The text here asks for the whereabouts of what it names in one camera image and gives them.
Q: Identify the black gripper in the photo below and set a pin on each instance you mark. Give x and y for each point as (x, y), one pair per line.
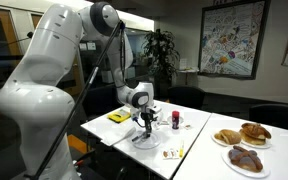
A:
(144, 116)

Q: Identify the brown crossed bun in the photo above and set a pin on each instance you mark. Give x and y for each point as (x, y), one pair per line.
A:
(254, 133)

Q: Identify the dark sachet stick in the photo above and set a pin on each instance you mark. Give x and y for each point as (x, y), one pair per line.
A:
(139, 137)

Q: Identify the yellow marker pen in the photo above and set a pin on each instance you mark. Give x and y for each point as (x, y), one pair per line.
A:
(181, 149)

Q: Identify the black chair far middle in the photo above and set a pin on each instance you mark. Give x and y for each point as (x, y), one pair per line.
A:
(187, 96)

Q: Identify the black chair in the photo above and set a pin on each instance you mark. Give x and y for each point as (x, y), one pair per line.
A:
(99, 101)
(270, 114)
(187, 96)

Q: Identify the yellow green crayon box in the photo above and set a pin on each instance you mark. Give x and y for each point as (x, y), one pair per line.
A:
(119, 116)

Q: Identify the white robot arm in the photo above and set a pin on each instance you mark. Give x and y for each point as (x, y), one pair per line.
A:
(31, 96)

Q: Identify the black chair far right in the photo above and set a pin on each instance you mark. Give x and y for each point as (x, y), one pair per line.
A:
(270, 114)

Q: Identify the small round side table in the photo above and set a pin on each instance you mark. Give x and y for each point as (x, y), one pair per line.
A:
(187, 72)

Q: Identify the white paper napkin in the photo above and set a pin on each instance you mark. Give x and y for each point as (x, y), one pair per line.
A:
(115, 134)

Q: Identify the small sachet packets card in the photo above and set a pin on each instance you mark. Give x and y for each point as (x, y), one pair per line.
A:
(170, 154)

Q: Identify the potted green plant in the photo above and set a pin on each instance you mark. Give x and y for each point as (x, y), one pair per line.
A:
(159, 47)

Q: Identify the small white saucer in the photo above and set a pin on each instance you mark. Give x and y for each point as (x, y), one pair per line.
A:
(171, 119)

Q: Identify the light brown bread roll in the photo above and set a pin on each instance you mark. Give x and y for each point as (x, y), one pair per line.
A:
(229, 136)

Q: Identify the white round plate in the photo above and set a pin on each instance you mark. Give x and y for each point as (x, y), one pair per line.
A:
(148, 143)

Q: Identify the large framed map poster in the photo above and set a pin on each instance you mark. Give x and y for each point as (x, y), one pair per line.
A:
(231, 38)

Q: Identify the white plate under bun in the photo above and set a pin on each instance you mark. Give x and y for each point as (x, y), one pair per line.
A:
(266, 145)

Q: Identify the white plate under roll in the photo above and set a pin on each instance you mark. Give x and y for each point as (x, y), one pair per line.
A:
(221, 142)

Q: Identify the black chair near left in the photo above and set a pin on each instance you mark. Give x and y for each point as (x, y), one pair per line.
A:
(99, 101)

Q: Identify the clear glass bowl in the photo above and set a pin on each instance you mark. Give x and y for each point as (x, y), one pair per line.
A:
(157, 119)

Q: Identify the dark chocolate crossed bread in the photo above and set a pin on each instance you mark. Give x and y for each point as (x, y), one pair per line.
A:
(245, 159)

